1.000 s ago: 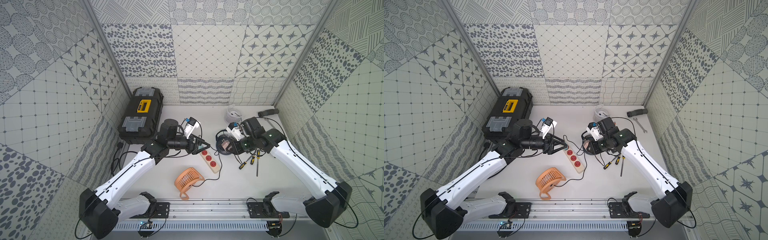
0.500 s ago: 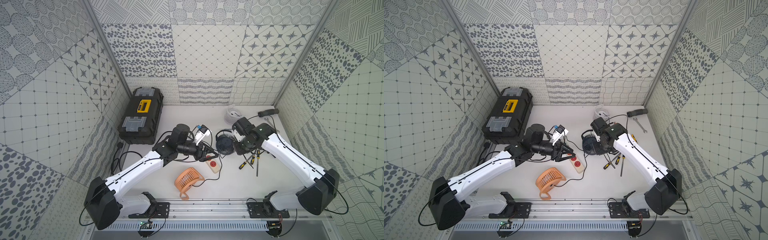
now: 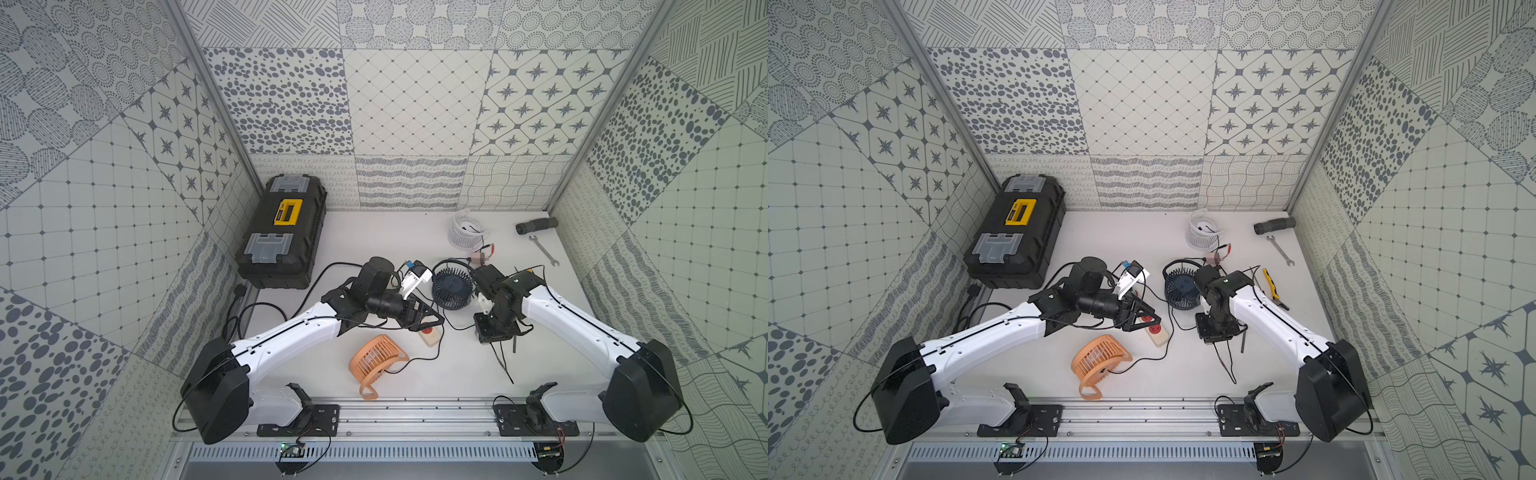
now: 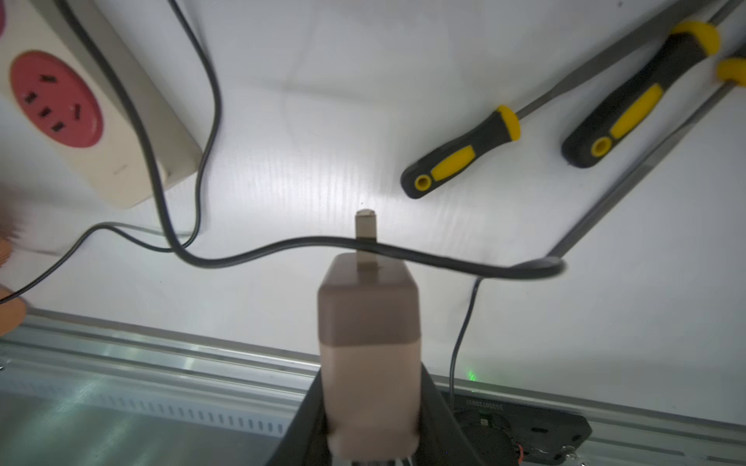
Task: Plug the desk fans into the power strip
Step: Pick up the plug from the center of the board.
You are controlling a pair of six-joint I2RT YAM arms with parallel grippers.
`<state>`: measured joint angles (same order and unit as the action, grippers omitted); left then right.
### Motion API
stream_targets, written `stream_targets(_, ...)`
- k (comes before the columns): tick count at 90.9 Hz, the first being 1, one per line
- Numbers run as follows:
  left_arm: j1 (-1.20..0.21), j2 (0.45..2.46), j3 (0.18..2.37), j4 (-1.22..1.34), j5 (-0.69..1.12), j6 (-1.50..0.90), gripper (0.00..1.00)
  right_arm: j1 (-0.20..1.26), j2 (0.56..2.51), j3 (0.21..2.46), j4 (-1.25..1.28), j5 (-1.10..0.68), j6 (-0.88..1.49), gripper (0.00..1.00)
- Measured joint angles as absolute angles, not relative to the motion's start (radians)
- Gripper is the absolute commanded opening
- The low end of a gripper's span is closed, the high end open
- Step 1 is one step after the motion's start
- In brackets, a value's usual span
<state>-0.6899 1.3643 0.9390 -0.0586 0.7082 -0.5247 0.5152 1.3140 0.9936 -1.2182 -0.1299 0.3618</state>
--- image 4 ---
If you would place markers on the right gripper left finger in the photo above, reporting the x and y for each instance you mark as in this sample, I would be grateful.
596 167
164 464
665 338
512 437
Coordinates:
304 443

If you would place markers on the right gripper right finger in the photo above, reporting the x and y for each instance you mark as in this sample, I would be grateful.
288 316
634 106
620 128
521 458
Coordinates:
441 439

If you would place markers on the pink USB charger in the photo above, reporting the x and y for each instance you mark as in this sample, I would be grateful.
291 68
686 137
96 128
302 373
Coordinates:
370 340

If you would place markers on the beige red power strip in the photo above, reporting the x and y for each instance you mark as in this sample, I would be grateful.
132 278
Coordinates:
55 83

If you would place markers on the black yellow screwdriver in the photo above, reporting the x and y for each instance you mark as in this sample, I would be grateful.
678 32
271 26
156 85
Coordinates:
627 106
447 161

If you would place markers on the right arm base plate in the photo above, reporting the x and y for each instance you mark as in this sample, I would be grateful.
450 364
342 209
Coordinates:
505 433

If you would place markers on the aluminium rail frame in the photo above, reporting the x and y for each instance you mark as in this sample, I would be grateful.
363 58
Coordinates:
84 391

